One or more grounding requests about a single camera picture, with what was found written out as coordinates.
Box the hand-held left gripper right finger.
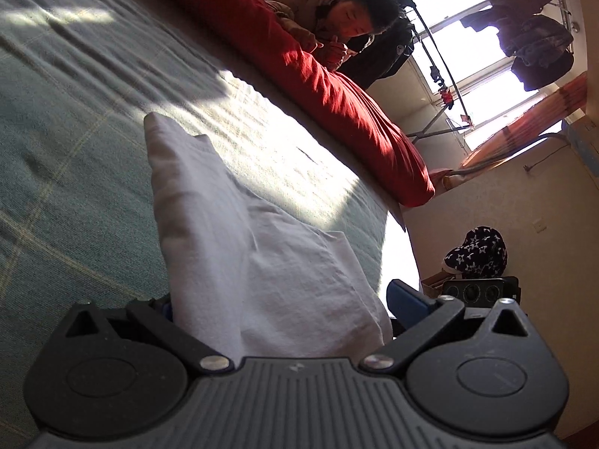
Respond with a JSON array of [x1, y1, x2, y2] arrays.
[[360, 278, 539, 375]]

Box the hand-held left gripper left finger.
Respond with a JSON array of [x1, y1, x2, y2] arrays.
[[63, 297, 233, 375]]

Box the white printed t-shirt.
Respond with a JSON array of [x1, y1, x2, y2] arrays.
[[143, 112, 394, 361]]

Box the metal clothes drying rack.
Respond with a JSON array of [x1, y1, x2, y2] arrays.
[[395, 0, 475, 143]]

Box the row of dark hanging clothes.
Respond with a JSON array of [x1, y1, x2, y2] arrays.
[[419, 0, 575, 92]]

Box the dark star print cloth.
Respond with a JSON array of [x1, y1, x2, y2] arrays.
[[443, 226, 508, 277]]

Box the pink curtain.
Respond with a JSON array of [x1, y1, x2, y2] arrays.
[[440, 72, 588, 188]]

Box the small hanging socks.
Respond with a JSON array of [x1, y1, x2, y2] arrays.
[[428, 65, 473, 127]]

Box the red quilt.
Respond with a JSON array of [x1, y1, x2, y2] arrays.
[[122, 0, 436, 208]]

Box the black jacket with badge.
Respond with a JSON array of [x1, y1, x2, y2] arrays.
[[337, 19, 416, 89]]

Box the bay window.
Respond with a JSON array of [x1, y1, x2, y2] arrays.
[[346, 0, 562, 150]]

